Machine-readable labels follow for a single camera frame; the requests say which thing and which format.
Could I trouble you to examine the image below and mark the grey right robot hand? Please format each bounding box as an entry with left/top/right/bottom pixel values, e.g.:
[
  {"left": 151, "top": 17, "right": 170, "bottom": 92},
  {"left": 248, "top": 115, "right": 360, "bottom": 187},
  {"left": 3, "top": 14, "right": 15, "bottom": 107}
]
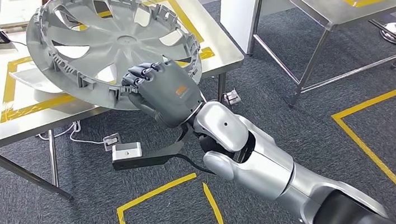
[{"left": 119, "top": 55, "right": 209, "bottom": 134}]

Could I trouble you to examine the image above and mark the silver plastic wheel hubcap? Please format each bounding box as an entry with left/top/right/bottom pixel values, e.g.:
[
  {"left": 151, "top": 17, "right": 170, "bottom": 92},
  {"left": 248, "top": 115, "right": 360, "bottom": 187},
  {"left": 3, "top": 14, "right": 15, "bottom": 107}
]
[{"left": 21, "top": 0, "right": 208, "bottom": 122}]

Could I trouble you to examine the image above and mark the grey floor socket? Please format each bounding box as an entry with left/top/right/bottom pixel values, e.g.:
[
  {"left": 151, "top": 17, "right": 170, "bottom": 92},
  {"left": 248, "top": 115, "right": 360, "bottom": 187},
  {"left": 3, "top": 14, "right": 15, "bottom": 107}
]
[
  {"left": 223, "top": 87, "right": 243, "bottom": 106},
  {"left": 102, "top": 132, "right": 124, "bottom": 152}
]

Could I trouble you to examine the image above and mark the white panel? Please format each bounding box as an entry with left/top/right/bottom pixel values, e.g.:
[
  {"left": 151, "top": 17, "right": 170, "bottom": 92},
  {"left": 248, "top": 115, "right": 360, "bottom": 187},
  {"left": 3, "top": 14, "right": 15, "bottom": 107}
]
[{"left": 218, "top": 0, "right": 301, "bottom": 58}]

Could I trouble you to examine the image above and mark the yellow table tape square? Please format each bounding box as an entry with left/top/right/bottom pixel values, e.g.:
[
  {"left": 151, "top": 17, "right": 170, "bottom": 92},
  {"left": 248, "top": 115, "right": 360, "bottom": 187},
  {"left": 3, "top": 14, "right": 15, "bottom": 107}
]
[{"left": 0, "top": 0, "right": 220, "bottom": 124}]

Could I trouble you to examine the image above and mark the white flat box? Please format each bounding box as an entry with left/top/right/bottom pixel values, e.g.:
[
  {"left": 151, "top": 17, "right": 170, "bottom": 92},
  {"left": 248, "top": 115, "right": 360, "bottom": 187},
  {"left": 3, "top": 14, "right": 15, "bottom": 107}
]
[{"left": 0, "top": 0, "right": 48, "bottom": 30}]

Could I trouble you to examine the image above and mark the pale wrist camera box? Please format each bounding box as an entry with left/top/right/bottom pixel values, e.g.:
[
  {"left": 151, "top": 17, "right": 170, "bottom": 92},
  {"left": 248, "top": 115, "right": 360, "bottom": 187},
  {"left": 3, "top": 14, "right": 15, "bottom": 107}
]
[{"left": 111, "top": 141, "right": 144, "bottom": 162}]

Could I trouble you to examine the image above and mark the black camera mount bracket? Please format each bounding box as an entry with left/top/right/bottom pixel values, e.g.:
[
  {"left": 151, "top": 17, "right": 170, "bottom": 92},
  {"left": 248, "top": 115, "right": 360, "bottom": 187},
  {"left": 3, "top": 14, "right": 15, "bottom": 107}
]
[{"left": 108, "top": 123, "right": 199, "bottom": 172}]

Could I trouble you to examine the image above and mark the black camera cable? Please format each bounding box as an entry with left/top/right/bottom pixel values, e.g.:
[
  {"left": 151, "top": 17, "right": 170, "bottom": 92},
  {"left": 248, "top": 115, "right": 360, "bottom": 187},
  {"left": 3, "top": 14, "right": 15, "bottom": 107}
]
[{"left": 177, "top": 149, "right": 216, "bottom": 179}]

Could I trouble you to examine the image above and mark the white power cable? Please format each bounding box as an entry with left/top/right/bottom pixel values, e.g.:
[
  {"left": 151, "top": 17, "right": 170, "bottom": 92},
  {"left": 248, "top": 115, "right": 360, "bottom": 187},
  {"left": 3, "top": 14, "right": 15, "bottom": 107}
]
[{"left": 35, "top": 116, "right": 107, "bottom": 153}]

